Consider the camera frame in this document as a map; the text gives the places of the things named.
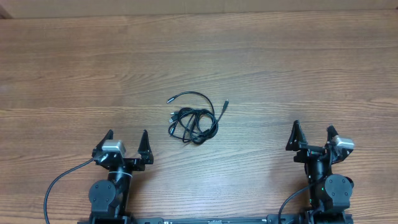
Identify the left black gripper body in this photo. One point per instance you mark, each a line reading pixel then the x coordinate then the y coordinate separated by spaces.
pixel 133 165

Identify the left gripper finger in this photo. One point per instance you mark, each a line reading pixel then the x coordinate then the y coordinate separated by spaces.
pixel 144 149
pixel 108 136

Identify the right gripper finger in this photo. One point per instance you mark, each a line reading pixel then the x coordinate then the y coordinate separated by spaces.
pixel 332 134
pixel 297 140

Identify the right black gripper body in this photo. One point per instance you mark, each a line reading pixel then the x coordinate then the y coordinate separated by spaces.
pixel 308 152

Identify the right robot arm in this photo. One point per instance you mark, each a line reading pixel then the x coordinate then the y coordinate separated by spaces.
pixel 329 193

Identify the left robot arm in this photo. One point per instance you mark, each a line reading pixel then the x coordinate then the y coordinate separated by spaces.
pixel 109 197

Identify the cardboard back panel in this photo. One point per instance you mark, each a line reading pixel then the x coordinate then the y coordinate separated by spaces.
pixel 27 9

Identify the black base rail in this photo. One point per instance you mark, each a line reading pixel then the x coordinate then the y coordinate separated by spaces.
pixel 269 219

